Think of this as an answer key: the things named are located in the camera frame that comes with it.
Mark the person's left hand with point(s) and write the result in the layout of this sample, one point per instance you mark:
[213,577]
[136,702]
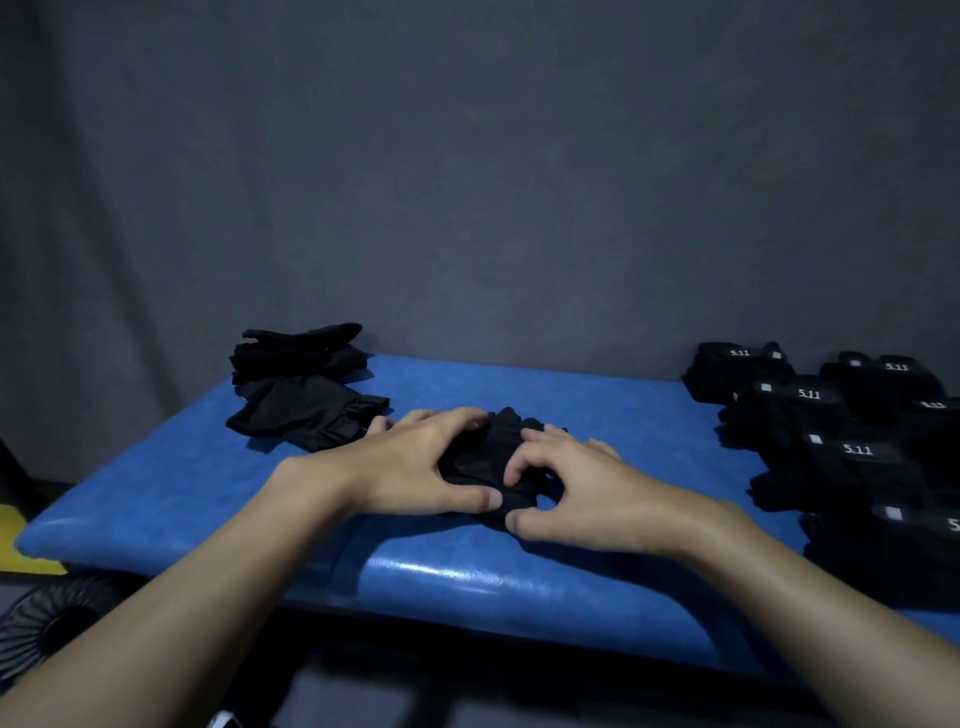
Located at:
[405,472]

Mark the person's right hand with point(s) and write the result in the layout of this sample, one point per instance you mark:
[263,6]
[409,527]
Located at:
[622,510]

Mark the person's left forearm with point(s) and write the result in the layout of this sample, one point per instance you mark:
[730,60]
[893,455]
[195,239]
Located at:
[172,607]

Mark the person's right forearm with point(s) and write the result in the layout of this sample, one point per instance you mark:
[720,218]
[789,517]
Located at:
[840,630]

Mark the blue padded bench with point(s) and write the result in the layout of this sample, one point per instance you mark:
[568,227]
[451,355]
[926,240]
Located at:
[187,487]

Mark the white power bank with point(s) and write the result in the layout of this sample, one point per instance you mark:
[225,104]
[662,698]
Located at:
[225,721]

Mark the yellow floor mat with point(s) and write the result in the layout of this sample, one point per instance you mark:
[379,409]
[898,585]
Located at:
[22,547]

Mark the black floor fan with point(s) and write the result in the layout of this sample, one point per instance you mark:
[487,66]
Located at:
[45,622]

